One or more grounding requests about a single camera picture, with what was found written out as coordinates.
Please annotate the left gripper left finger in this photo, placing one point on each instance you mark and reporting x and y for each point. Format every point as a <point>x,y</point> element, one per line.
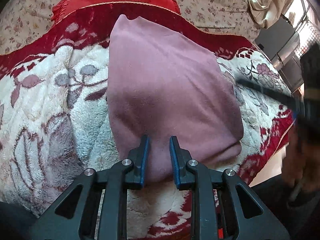
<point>94,206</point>

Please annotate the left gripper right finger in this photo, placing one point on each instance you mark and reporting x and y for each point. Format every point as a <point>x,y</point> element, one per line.
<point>223,205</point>

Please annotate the mauve long-sleeve shirt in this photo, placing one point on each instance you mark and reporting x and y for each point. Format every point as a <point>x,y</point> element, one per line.
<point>161,84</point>

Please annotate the person's right hand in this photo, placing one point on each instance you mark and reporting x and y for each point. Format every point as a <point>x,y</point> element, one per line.
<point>301,163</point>

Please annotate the grey cabinet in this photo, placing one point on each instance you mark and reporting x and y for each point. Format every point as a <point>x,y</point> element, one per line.
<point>279,43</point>

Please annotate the red and white floral blanket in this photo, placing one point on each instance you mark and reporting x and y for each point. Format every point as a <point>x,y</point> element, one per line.
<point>55,121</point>

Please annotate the beige floral quilt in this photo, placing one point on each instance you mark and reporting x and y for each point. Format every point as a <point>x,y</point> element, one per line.
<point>24,21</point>

